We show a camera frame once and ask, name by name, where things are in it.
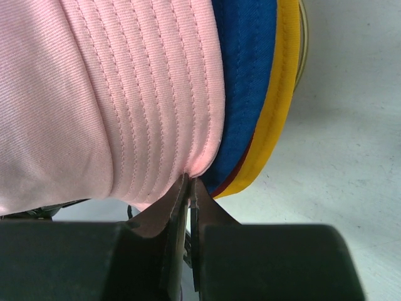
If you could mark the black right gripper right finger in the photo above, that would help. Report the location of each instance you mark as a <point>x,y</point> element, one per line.
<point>234,261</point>

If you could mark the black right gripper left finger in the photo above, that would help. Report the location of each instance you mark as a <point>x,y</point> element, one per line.
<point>138,259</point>

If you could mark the dark red bucket hat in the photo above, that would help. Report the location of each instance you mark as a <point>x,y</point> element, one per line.
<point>229,185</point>

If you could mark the pink bucket hat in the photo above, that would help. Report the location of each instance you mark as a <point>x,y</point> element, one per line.
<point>106,99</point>

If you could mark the yellow bucket hat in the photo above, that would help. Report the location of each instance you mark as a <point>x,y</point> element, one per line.
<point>279,94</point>

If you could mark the blue bucket hat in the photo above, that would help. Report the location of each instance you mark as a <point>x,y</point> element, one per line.
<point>247,35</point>

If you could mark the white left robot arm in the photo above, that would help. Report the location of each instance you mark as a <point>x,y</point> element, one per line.
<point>42,213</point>

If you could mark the gold wire hat stand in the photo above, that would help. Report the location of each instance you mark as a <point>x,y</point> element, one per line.
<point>304,41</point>

